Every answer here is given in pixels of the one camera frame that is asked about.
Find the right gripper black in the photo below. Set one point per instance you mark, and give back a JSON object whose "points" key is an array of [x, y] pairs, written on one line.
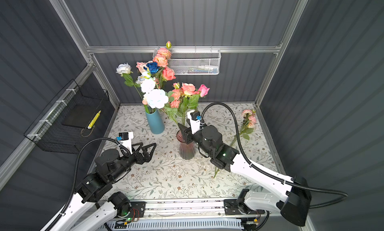
{"points": [[186, 133]]}

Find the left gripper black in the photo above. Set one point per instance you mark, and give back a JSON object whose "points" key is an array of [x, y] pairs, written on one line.
{"points": [[147, 157]]}

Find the pink glass vase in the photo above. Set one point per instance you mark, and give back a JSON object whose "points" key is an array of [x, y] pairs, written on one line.
{"points": [[186, 151]]}

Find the teal ceramic vase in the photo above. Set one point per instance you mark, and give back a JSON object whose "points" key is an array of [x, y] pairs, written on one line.
{"points": [[155, 122]]}

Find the pink peony stem with bud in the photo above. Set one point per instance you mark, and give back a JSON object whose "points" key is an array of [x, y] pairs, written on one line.
{"points": [[177, 93]]}

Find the cream peony stem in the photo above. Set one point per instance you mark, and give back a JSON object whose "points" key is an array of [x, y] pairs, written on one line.
{"points": [[157, 98]]}

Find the small pink rosebud stem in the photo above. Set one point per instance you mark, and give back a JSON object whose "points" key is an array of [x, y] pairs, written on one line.
{"points": [[203, 90]]}

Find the blue and white rose stem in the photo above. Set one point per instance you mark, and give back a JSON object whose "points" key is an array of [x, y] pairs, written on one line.
{"points": [[153, 69]]}

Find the coral pink rose stem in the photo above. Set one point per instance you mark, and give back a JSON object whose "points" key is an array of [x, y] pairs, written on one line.
{"points": [[190, 97]]}

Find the pale pink rose stem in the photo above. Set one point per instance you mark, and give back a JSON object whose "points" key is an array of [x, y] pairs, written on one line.
{"points": [[142, 67]]}

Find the peach peony stem with bud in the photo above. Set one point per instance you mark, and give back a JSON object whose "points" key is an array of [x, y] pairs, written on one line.
{"points": [[163, 55]]}

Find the cream white rose stem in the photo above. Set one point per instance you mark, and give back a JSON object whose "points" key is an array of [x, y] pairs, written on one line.
{"points": [[125, 71]]}

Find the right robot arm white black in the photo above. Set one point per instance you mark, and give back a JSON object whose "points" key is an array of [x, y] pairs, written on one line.
{"points": [[290, 202]]}

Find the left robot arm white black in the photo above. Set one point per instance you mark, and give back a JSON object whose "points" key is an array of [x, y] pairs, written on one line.
{"points": [[82, 212]]}

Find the bunch of artificial flowers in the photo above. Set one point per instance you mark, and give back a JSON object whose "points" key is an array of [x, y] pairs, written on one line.
{"points": [[249, 123]]}

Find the floral table mat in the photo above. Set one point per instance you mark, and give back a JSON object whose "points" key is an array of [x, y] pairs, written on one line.
{"points": [[168, 176]]}

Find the yellow pen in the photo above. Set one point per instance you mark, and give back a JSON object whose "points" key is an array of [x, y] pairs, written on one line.
{"points": [[94, 120]]}

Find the items in white basket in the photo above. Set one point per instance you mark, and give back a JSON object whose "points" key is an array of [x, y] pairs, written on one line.
{"points": [[201, 69]]}

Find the black pad in basket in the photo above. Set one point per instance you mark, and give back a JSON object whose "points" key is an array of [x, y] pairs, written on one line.
{"points": [[79, 116]]}

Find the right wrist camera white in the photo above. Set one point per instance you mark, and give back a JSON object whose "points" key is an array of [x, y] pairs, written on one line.
{"points": [[194, 117]]}

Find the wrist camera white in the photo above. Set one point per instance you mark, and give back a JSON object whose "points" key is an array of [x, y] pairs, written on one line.
{"points": [[126, 139], [194, 117]]}

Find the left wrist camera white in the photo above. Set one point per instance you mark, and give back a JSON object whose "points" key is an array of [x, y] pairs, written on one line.
{"points": [[126, 139]]}

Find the white wire mesh basket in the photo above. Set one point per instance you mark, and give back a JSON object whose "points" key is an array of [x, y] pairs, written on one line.
{"points": [[193, 58]]}

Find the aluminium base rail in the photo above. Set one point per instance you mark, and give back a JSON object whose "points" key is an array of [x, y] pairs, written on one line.
{"points": [[200, 208]]}

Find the black wire basket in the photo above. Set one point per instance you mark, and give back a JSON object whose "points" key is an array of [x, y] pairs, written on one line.
{"points": [[47, 131]]}

